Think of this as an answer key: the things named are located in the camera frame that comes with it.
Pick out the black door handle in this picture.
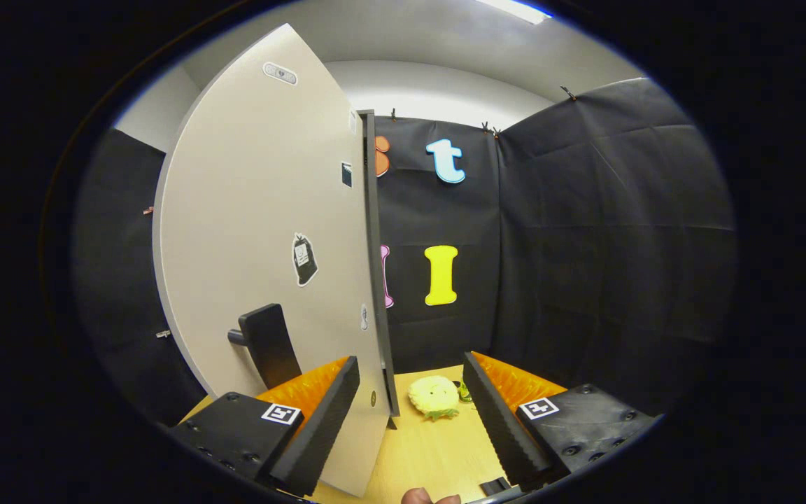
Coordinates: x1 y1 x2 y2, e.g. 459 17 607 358
227 303 303 390

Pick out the yellow round soft toy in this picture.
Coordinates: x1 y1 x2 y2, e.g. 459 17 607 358
409 376 461 421

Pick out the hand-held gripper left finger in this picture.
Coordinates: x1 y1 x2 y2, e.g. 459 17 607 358
169 356 360 498

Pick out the long ceiling light panel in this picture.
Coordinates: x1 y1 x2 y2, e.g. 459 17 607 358
476 0 553 25

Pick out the black backdrop cloth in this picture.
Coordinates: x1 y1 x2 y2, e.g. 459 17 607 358
71 77 736 422

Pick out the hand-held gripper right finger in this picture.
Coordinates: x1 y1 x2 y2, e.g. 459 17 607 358
462 351 659 491

